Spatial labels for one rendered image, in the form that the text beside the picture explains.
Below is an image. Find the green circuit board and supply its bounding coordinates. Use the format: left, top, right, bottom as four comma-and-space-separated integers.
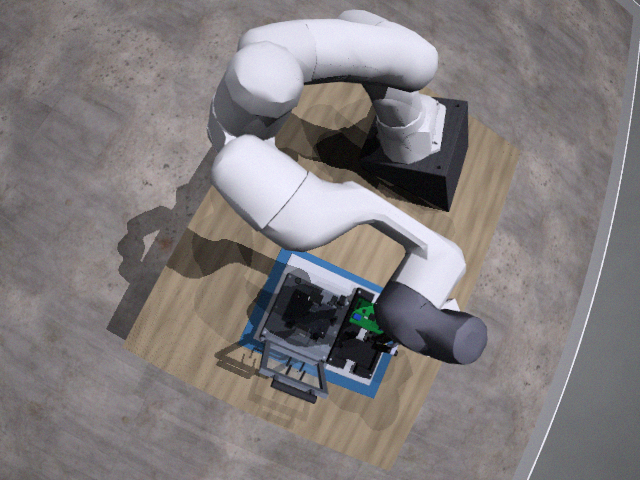
349, 297, 383, 334

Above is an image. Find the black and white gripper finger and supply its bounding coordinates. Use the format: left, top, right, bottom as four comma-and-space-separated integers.
365, 332, 399, 356

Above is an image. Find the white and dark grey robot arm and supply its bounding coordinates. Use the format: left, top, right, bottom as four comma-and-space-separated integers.
206, 9, 488, 365

